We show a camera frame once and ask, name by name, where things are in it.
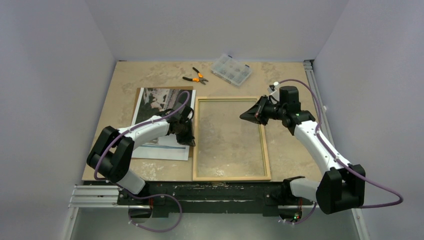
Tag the aluminium extrusion frame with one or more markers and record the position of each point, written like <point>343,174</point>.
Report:
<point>97,216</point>

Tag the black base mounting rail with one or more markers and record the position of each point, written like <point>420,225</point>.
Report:
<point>267,198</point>

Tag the clear plastic organizer box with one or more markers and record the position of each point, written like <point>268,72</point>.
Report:
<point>230,70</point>

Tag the green wooden picture frame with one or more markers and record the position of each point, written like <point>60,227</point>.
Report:
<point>227,147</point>

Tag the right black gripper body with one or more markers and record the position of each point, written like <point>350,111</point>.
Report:
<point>259,111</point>

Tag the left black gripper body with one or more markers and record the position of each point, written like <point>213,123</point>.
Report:
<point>180,135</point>

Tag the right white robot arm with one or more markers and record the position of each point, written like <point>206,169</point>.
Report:
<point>342,186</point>

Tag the glossy photo print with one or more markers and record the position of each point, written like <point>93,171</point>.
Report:
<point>159,99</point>

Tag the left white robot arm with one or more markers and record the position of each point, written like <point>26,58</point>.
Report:
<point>112,152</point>

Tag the orange black pliers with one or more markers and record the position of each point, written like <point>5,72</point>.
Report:
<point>199,79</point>

